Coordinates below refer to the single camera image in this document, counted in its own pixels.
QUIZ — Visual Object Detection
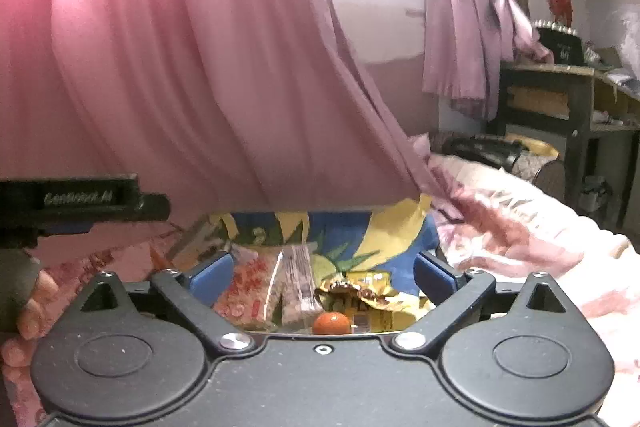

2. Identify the purple curtain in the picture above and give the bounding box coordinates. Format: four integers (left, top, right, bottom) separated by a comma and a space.
421, 0, 556, 120

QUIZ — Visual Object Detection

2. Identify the blue yellow printed box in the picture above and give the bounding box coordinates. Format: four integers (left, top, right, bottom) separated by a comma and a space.
170, 197, 441, 335

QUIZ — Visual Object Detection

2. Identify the rice cracker packet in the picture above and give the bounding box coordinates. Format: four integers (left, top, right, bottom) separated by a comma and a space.
212, 252, 283, 333

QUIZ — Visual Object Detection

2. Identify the gold chestnut packet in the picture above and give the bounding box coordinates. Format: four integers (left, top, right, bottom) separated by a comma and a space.
319, 271, 396, 308

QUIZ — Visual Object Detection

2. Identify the pink curtain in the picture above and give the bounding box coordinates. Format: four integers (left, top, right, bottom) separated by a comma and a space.
0, 0, 466, 268

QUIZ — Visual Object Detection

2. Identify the black studded box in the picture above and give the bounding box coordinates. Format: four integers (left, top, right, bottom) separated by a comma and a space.
531, 19, 586, 66

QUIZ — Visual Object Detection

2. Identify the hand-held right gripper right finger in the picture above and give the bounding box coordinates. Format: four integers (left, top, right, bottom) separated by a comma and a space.
390, 250, 572, 353

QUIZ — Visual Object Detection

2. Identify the wooden desk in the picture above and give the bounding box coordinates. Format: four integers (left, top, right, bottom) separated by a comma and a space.
492, 59, 640, 228

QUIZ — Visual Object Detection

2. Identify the white plastic bag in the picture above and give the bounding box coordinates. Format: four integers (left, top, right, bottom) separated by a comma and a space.
615, 4, 640, 72

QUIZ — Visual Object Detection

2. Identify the black bag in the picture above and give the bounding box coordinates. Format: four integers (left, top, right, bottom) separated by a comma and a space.
440, 134, 526, 170

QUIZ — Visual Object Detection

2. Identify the person's left hand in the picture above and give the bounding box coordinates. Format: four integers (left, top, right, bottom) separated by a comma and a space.
0, 268, 61, 370

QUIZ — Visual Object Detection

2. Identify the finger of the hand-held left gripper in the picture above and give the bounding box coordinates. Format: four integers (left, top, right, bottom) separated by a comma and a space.
139, 193, 172, 223

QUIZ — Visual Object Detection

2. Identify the yellow green snack packet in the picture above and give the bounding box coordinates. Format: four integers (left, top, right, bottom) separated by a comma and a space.
350, 297, 436, 334

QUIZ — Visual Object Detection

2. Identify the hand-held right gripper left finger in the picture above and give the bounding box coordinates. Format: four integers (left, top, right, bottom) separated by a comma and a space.
79, 251, 256, 353

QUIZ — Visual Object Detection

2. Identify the clear wrapped snack packet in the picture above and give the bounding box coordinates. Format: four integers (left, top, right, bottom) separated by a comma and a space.
277, 243, 326, 328

